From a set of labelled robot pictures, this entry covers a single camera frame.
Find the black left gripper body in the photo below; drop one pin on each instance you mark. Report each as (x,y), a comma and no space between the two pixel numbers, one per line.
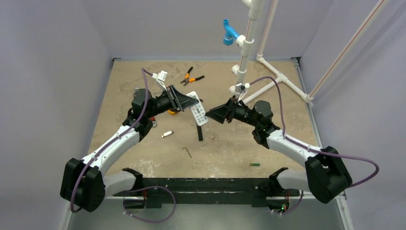
(162,104)

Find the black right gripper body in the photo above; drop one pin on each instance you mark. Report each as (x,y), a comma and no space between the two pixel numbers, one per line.
(230,110)

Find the white air conditioner remote control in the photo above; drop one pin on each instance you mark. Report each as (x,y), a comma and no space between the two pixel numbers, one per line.
(198,110)

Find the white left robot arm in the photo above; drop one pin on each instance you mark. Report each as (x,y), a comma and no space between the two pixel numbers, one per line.
(85,183)

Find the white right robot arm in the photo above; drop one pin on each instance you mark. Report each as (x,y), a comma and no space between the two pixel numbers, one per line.
(325,175)

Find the orange black pliers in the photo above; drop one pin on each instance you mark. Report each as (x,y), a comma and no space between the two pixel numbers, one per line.
(187,79)

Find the silver white battery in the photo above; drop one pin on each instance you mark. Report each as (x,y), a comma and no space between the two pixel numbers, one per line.
(167,133)

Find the blue pipe fitting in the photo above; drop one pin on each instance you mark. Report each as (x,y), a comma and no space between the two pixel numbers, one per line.
(231,35)

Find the red handled tool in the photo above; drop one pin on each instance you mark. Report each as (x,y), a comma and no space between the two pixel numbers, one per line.
(154,122)

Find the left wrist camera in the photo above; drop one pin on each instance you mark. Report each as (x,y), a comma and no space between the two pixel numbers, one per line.
(160,79)

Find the claw hammer black handle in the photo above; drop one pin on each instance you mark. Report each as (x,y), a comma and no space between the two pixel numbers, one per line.
(200,133)

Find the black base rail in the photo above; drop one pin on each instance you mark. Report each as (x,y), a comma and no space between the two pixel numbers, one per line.
(256,192)

